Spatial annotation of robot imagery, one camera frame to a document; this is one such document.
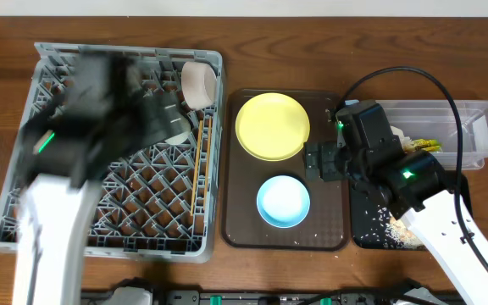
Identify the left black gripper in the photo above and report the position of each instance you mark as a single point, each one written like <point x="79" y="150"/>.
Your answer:
<point x="159" y="119"/>

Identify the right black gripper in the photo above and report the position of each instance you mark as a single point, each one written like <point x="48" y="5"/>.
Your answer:
<point x="316" y="161"/>

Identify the white plastic cup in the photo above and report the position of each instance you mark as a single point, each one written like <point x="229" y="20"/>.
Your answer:
<point x="182" y="136"/>

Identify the pink plastic bowl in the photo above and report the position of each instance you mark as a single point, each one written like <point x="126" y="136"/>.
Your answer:
<point x="198" y="84"/>

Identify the light blue small bowl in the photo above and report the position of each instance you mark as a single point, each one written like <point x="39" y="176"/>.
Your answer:
<point x="283" y="201"/>

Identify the white paper napkin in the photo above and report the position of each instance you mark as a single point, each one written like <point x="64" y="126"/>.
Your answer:
<point x="399" y="133"/>

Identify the leftover rice food scraps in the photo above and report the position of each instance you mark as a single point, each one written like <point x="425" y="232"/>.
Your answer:
<point x="383" y="230"/>

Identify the green orange snack wrapper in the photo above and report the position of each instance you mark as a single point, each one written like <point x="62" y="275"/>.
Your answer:
<point x="431" y="146"/>

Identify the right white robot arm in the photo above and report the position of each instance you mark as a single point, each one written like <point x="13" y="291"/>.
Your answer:
<point x="398" y="174"/>

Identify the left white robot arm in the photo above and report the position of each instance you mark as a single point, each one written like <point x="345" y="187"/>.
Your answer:
<point x="63" y="154"/>

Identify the clear plastic waste bin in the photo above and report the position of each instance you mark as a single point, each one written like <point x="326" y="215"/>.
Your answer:
<point x="433" y="119"/>

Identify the left wooden chopstick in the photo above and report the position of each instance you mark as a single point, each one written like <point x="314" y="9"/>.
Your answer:
<point x="196" y="166"/>

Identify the wooden chopstick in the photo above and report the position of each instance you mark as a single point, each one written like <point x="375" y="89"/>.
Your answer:
<point x="196" y="166"/>
<point x="205" y="188"/>

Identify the right wooden chopstick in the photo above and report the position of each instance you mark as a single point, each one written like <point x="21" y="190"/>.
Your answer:
<point x="205" y="188"/>

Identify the yellow plastic plate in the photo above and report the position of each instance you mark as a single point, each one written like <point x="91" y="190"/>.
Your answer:
<point x="272" y="126"/>

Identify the dark brown serving tray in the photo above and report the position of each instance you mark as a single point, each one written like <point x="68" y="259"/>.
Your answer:
<point x="324" y="229"/>

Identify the black plastic tray bin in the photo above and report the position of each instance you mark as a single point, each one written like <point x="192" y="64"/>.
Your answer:
<point x="359" y="203"/>

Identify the grey plastic dish rack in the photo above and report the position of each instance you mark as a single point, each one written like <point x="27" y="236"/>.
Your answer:
<point x="144" y="208"/>

